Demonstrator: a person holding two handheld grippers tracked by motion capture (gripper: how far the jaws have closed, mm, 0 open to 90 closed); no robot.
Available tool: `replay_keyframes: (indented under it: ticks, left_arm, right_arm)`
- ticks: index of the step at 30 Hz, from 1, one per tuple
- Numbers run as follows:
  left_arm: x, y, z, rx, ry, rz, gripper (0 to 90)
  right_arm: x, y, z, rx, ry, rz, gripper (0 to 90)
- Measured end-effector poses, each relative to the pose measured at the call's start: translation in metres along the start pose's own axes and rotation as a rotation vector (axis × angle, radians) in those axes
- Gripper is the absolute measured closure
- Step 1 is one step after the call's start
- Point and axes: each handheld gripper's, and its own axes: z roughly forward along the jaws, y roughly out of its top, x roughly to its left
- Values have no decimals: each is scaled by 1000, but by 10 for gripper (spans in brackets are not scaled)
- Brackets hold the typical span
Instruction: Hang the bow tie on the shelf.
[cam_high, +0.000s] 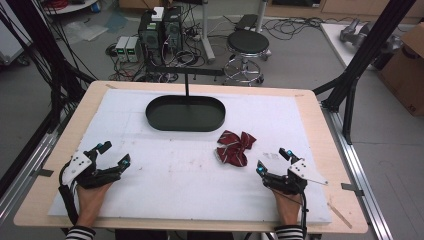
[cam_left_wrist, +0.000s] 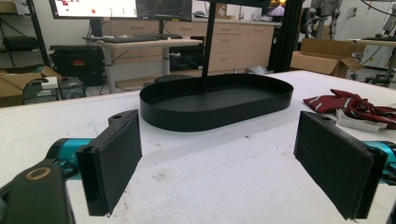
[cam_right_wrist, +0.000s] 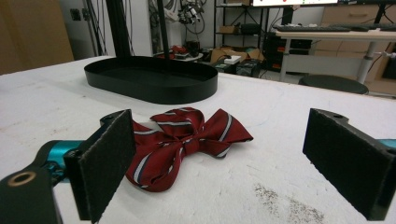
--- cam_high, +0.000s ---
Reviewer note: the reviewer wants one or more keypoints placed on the black computer tower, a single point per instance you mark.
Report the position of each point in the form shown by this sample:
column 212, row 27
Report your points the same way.
column 172, row 31
column 150, row 36

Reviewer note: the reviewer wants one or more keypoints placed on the grey power supply unit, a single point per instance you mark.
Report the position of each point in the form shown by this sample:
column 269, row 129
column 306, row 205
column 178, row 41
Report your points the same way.
column 134, row 49
column 122, row 48

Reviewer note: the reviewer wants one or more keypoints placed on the person's left hand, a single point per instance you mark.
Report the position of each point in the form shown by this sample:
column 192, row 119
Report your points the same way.
column 89, row 203

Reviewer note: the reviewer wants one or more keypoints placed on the thin wooden strip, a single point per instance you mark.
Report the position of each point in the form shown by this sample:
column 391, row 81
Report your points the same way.
column 340, row 215

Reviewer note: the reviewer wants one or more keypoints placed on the white foam board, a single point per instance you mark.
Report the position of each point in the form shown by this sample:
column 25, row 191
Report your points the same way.
column 166, row 186

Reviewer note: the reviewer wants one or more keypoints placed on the grey robot part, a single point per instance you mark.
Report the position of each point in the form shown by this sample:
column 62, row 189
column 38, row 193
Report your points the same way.
column 353, row 33

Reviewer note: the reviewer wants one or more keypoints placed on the black metal frame post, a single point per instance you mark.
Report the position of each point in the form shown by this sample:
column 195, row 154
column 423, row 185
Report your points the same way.
column 50, row 56
column 363, row 56

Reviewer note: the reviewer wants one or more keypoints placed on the white side table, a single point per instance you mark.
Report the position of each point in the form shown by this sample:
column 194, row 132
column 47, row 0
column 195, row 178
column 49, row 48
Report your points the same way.
column 333, row 40

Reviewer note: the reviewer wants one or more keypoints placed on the black round stool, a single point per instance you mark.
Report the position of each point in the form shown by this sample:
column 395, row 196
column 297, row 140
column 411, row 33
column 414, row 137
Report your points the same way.
column 248, row 42

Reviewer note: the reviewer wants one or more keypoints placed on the grey equipment case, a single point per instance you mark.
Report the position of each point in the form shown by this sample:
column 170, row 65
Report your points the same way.
column 11, row 43

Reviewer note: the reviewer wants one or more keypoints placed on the white box with black plug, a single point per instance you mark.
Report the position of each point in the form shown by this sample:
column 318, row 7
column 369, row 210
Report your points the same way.
column 157, row 14

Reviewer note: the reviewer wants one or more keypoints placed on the grey desk leg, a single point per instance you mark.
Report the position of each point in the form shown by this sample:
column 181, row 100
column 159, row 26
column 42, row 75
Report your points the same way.
column 261, row 15
column 207, row 33

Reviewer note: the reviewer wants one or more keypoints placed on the black oval tray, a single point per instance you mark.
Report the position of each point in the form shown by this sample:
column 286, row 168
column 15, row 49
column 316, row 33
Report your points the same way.
column 185, row 115

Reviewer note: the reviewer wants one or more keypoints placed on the round white table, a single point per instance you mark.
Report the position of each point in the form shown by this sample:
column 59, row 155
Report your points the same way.
column 71, row 7

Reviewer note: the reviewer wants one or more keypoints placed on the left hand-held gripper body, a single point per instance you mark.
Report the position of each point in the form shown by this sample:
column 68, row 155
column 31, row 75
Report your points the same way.
column 81, row 165

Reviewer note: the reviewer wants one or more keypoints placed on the person's right hand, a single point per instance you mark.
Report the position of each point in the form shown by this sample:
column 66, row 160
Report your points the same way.
column 288, row 210

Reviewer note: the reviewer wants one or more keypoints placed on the aluminium rail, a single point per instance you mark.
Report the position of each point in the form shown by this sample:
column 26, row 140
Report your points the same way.
column 26, row 166
column 360, row 173

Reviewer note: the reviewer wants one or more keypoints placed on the red striped bow tie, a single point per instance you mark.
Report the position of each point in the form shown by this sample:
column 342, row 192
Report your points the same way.
column 233, row 150

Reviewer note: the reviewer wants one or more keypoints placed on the black flat case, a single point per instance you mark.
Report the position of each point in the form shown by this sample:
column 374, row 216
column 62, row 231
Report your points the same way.
column 246, row 22

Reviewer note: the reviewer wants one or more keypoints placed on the black T-shaped stand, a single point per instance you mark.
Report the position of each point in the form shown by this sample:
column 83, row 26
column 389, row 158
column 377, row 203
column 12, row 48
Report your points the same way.
column 186, row 71

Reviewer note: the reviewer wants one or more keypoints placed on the black table clip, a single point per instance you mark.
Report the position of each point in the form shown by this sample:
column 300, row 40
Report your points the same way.
column 352, row 189
column 42, row 172

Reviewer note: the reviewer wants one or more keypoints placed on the brown cardboard box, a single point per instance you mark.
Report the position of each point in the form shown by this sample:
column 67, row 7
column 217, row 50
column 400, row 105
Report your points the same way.
column 405, row 73

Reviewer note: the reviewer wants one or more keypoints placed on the clear plastic sheet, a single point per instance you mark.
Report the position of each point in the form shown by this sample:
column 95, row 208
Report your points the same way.
column 85, row 31

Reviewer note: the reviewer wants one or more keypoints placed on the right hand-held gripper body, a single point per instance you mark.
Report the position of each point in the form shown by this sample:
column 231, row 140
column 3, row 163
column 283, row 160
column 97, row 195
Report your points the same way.
column 305, row 170

